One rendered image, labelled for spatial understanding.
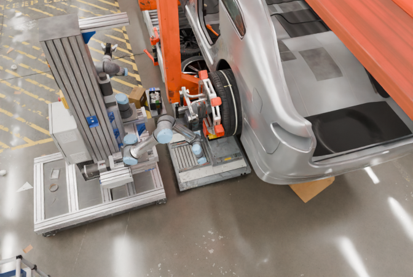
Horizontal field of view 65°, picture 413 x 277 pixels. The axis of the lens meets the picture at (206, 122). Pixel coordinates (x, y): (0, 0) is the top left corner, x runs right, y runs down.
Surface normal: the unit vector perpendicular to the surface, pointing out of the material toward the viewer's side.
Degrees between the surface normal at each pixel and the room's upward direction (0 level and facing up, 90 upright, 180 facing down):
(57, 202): 0
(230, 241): 0
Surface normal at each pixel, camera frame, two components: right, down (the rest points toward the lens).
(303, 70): 0.03, -0.60
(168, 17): 0.29, 0.75
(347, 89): 0.13, -0.30
